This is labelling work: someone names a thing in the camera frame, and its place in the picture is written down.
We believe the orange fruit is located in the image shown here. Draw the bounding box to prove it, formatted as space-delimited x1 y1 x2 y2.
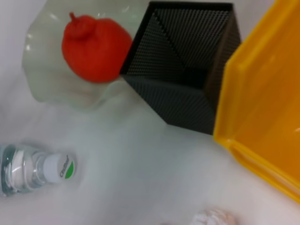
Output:
61 12 133 83

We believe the white paper ball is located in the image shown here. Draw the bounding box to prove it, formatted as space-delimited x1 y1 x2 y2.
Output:
193 205 238 225

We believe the clear green-label water bottle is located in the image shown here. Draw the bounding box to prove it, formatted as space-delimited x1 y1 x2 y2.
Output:
0 143 78 198

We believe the black mesh pen holder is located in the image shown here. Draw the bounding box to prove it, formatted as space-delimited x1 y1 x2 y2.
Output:
120 0 242 136

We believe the green wavy glass fruit bowl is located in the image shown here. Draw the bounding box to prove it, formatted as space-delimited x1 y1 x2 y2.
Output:
22 0 132 110

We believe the yellow plastic bin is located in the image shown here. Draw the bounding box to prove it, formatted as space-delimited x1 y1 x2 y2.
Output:
213 0 300 205

